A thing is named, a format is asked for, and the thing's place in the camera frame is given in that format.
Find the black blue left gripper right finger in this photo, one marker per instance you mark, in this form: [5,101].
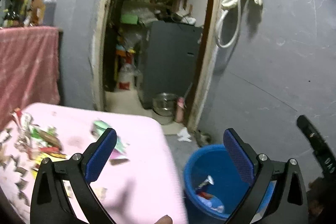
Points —
[282,181]

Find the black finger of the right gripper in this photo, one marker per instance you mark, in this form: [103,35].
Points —
[321,150]

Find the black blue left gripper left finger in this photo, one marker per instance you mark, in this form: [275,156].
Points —
[50,203]

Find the pink green picture wrapper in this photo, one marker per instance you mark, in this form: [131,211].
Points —
[120,148]

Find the blue plastic trash bucket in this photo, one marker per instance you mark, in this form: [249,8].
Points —
[213,186]

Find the pink floral table cloth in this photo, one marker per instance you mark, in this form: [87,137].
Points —
[140,189]

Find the white paper scrap on floor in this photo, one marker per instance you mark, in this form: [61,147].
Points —
[184,135]

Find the pink bottle on floor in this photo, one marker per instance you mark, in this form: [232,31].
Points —
[180,108]

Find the white red bottle on floor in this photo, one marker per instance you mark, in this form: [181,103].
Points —
[126,77]

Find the metal pot on floor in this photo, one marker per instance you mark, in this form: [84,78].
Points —
[164,104]

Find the red pink hanging cloth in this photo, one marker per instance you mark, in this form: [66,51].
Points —
[29,68]

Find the dark grey cabinet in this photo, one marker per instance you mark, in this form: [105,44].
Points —
[167,60]

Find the large soy sauce jug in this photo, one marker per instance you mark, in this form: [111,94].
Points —
[49,15]

